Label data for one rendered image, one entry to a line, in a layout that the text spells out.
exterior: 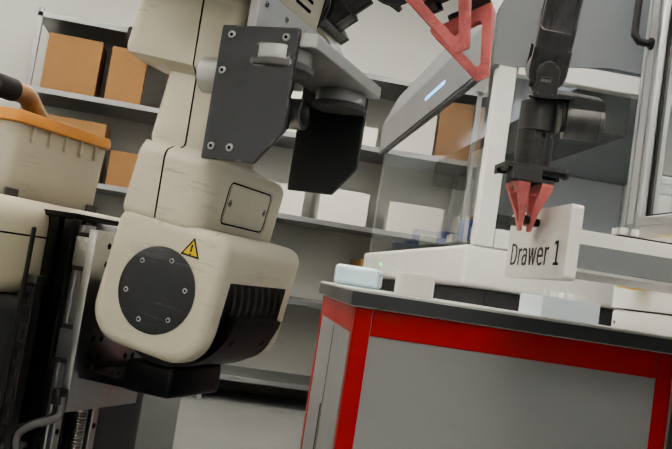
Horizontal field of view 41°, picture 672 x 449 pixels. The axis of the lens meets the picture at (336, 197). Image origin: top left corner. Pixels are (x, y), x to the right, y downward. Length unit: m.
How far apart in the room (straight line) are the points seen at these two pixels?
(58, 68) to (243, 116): 4.28
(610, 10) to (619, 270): 1.20
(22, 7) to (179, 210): 4.84
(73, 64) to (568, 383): 4.11
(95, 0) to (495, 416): 4.65
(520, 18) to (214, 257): 1.47
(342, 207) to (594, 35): 3.07
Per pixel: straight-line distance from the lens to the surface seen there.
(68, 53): 5.30
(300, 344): 5.65
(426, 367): 1.53
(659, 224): 1.86
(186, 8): 1.17
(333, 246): 5.66
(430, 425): 1.54
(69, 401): 1.19
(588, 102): 1.43
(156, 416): 1.83
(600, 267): 1.35
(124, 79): 5.20
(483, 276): 2.25
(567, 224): 1.32
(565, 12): 1.40
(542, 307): 1.70
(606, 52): 2.42
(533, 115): 1.41
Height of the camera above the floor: 0.77
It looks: 5 degrees up
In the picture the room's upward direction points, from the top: 9 degrees clockwise
